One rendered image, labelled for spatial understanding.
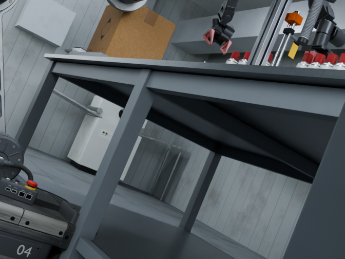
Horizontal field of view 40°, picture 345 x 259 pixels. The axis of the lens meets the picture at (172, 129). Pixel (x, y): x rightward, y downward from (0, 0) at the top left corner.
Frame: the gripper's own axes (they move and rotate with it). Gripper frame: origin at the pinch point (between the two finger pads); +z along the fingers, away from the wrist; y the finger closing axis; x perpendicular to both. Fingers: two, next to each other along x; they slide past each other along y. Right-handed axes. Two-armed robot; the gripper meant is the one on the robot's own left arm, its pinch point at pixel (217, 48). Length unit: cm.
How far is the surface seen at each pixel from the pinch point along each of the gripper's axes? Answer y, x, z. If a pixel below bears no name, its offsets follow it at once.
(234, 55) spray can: -12.8, -20.9, 31.2
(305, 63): -10, -50, 58
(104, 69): -54, 11, 41
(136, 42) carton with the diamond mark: -45, 4, 24
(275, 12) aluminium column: -26, -52, 45
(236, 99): -49, -51, 97
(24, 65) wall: 29, 444, -361
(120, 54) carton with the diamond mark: -49, 9, 30
